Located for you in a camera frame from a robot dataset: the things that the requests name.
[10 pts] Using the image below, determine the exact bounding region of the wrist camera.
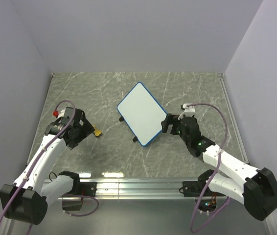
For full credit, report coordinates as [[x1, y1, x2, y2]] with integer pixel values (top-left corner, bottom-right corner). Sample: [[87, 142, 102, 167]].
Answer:
[[52, 110, 62, 118], [178, 103, 195, 119]]

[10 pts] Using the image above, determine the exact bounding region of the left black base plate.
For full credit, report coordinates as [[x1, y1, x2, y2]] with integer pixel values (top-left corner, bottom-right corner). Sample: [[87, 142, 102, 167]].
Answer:
[[64, 182, 97, 197]]

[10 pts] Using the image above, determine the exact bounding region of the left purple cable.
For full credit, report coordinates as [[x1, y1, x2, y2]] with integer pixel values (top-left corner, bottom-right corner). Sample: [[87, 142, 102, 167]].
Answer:
[[0, 100, 99, 235]]

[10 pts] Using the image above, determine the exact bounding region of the aluminium side rail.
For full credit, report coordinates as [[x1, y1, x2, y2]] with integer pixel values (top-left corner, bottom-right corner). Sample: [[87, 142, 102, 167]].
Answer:
[[218, 73, 255, 172]]

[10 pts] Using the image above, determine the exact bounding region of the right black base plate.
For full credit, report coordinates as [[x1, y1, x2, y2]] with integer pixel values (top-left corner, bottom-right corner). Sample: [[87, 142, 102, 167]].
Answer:
[[177, 180, 217, 197]]

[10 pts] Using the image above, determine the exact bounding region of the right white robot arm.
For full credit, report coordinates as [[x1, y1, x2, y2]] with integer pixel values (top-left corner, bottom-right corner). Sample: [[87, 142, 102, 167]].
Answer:
[[161, 114, 277, 221]]

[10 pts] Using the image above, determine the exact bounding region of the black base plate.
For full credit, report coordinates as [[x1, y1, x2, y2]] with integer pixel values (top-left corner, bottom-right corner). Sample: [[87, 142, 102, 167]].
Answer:
[[177, 180, 217, 197], [64, 182, 97, 197]]

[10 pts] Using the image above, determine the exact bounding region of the purple cable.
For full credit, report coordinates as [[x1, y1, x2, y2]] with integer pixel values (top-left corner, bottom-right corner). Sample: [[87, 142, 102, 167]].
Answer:
[[0, 100, 99, 235], [189, 102, 231, 234]]

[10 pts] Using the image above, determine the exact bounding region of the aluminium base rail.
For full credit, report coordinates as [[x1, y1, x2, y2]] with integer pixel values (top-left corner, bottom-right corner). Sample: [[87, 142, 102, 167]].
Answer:
[[43, 178, 252, 200]]

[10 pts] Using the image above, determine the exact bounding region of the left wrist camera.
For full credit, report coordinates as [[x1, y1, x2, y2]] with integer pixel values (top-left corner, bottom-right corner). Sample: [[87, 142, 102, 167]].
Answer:
[[52, 110, 62, 118]]

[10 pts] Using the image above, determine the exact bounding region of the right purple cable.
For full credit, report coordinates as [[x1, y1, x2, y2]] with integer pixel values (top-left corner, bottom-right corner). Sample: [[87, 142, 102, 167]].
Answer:
[[189, 102, 231, 234]]

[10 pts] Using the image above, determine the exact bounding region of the blue framed whiteboard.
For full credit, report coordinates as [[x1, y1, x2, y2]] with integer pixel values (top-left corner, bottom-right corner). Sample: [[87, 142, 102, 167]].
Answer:
[[116, 82, 167, 147]]

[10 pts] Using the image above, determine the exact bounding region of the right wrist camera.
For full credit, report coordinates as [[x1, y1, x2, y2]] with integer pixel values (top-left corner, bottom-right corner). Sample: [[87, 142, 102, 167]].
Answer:
[[178, 103, 195, 119]]

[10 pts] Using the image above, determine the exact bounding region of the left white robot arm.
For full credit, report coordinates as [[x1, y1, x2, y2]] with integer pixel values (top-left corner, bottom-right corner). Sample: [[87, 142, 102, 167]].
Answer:
[[0, 107, 95, 225]]

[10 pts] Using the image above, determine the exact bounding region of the yellow eraser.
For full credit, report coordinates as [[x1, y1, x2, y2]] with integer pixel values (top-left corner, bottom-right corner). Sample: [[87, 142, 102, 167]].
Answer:
[[93, 125, 102, 138]]

